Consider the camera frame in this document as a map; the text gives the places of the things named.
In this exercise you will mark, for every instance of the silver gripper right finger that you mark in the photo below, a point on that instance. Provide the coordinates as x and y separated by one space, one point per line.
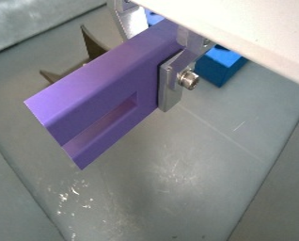
177 70

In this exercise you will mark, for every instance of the purple double-square block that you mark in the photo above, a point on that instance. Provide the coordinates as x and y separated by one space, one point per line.
93 106

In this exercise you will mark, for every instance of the blue foam shape board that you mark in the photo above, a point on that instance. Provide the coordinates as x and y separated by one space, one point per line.
218 65

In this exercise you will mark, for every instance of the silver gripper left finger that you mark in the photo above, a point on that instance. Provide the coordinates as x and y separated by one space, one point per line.
129 16

